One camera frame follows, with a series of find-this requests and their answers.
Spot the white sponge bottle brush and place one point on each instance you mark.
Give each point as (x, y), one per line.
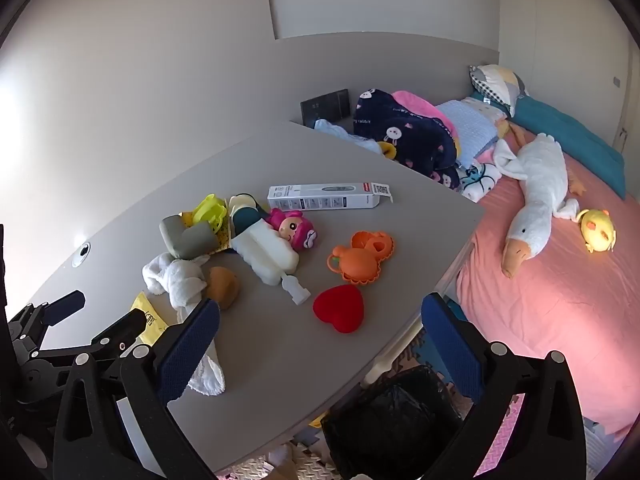
(260, 256)

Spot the navy printed fleece blanket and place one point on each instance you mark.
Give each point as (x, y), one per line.
(405, 130)

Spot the long white cardboard box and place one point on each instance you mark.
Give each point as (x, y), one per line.
(320, 196)

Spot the yellow plush piece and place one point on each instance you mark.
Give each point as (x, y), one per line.
(388, 150)

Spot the teal quilt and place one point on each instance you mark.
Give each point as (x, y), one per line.
(565, 130)

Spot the light blue folded blanket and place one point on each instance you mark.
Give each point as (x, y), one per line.
(467, 127)

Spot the yellow chick plush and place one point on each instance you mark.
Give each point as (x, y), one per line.
(597, 230)

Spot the orange plastic pumpkin toy mold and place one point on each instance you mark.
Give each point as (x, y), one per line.
(357, 262)

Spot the pink bed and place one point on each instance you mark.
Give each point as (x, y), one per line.
(560, 305)

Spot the pink-haired doll head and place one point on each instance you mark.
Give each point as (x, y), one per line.
(295, 230)

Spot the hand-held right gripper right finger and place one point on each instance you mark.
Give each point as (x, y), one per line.
(450, 350)

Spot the red heart-shaped toy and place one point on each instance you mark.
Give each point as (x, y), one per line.
(341, 308)

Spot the white printed cloth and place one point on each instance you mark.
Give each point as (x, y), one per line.
(480, 182)

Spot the brown round lump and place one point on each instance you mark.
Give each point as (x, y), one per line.
(223, 287)

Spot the light blue cloth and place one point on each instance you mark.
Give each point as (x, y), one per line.
(340, 135)

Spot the grey cloth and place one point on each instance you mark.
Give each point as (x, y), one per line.
(187, 240)

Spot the yellow-green plastic toy mold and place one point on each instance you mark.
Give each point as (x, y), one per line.
(210, 210)

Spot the white goose plush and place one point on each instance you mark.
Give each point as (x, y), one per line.
(542, 180)

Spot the black-lined trash bin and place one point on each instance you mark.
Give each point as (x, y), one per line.
(395, 420)

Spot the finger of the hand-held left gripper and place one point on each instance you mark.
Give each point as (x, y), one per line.
(125, 330)
(66, 306)

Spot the yellow paper packet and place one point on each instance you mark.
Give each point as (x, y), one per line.
(147, 317)

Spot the pink fleece blanket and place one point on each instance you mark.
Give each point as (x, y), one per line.
(420, 105)

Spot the teal and cream packaging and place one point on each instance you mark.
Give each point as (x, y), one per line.
(245, 217)

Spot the foam puzzle floor mat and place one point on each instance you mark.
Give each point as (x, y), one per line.
(295, 455)

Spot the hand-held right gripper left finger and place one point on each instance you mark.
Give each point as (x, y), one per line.
(192, 345)

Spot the patchwork checked pillow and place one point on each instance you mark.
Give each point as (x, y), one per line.
(497, 85)

